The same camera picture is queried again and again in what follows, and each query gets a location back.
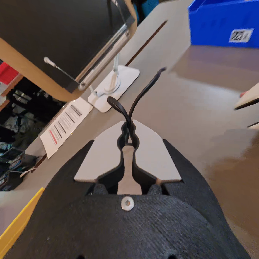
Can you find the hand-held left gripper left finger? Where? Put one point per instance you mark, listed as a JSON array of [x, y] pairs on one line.
[[97, 159]]

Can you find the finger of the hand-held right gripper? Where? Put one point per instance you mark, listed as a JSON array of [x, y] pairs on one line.
[[251, 97]]

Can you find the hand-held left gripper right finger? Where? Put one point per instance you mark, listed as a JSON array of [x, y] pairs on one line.
[[157, 159]]

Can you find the blue bin with marker sticker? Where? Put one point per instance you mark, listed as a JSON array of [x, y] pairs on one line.
[[212, 24]]

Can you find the yellow storage bin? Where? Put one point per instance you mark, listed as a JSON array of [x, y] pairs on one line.
[[12, 226]]

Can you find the printed paper sheet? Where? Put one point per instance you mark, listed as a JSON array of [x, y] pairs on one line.
[[60, 129]]

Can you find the black device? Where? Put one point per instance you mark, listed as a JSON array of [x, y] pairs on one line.
[[12, 161]]

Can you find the red storage bin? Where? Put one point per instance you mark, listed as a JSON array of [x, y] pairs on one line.
[[7, 73]]

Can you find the wooden board with black panel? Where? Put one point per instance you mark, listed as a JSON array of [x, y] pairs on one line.
[[50, 30]]

